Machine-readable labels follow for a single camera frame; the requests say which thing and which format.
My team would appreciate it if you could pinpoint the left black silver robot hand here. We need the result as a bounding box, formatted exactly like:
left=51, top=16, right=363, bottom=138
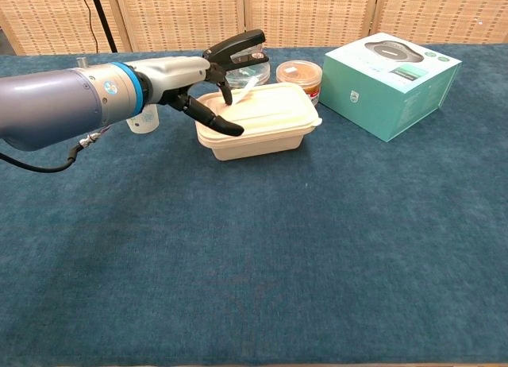
left=137, top=56, right=245, bottom=137

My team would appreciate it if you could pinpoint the small pink wrapper scrap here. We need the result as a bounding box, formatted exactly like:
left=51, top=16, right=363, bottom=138
left=233, top=75, right=259, bottom=106

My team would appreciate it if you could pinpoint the beige lidded food container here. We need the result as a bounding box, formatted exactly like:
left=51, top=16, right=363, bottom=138
left=195, top=83, right=323, bottom=162

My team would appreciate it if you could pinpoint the teal speaker product box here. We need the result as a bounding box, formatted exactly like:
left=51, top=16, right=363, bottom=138
left=319, top=32, right=464, bottom=144

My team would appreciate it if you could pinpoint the white paper cup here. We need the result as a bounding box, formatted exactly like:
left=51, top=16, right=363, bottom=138
left=125, top=104, right=160, bottom=137

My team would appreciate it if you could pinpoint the black stapler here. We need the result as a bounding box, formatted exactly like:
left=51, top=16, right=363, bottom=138
left=202, top=29, right=270, bottom=76

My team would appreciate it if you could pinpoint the clear jar with colourful clips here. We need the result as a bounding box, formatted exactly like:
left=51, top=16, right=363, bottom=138
left=221, top=52, right=271, bottom=91

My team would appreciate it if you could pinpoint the black tripod stand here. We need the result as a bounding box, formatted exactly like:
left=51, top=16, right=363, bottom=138
left=87, top=0, right=119, bottom=53

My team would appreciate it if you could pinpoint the clear jar with brown snacks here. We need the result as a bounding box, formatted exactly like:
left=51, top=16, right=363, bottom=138
left=275, top=60, right=322, bottom=108

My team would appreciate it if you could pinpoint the woven bamboo folding screen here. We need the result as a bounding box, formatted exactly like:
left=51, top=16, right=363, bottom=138
left=0, top=0, right=508, bottom=56

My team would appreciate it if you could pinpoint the blue table mat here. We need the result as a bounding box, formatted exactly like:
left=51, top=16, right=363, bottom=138
left=0, top=43, right=508, bottom=366

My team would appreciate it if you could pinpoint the thin black hanging cable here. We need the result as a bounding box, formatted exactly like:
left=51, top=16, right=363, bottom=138
left=78, top=0, right=99, bottom=53

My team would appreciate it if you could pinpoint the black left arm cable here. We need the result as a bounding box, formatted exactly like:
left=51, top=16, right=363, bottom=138
left=0, top=130, right=108, bottom=173

